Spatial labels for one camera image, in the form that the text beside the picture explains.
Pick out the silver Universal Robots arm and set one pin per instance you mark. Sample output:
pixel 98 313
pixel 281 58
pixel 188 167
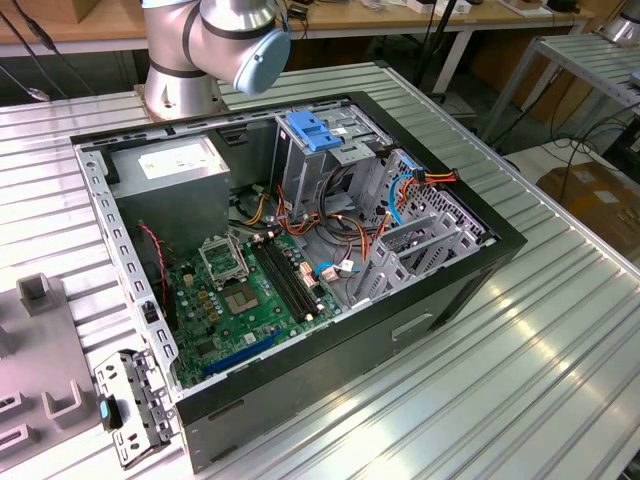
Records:
pixel 225 30

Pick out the grey metal disk bay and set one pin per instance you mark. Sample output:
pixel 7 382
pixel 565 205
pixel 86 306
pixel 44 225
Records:
pixel 387 260

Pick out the black RAM slot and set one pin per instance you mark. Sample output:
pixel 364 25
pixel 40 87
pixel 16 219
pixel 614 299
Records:
pixel 276 283
pixel 294 278
pixel 282 281
pixel 288 280

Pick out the grey metal drive cage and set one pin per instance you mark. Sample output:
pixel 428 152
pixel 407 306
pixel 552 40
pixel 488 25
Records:
pixel 305 170

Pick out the CPU socket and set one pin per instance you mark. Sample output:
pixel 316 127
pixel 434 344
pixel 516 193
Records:
pixel 241 300

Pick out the blue plastic drive latch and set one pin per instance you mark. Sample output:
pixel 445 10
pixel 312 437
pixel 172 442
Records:
pixel 310 132

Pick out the black open PC case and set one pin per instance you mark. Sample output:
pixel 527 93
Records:
pixel 350 350

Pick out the green motherboard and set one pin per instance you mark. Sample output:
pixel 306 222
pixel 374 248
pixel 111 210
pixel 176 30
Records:
pixel 235 345

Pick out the blue expansion slot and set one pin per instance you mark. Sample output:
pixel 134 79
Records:
pixel 240 356

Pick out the grey power supply unit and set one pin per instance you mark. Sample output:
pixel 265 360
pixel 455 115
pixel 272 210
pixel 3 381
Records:
pixel 170 210

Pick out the black case fan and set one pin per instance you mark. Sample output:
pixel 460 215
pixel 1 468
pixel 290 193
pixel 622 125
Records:
pixel 150 285

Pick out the white box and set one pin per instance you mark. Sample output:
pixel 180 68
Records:
pixel 419 6

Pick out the black clip teal tab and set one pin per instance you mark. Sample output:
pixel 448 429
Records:
pixel 111 417

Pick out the large flat cardboard box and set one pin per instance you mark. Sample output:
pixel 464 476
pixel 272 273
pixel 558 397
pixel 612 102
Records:
pixel 600 200

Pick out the grey parts rack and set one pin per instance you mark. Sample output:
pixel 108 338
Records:
pixel 45 350

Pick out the metal slat side table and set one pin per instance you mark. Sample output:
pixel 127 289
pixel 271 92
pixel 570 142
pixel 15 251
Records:
pixel 590 60

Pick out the small brown cardboard box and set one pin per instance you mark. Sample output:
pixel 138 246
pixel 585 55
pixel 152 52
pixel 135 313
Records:
pixel 85 10

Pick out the black device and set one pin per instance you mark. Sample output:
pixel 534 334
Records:
pixel 562 5

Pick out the grey metal retainer bracket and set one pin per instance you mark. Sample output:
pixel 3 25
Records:
pixel 142 395

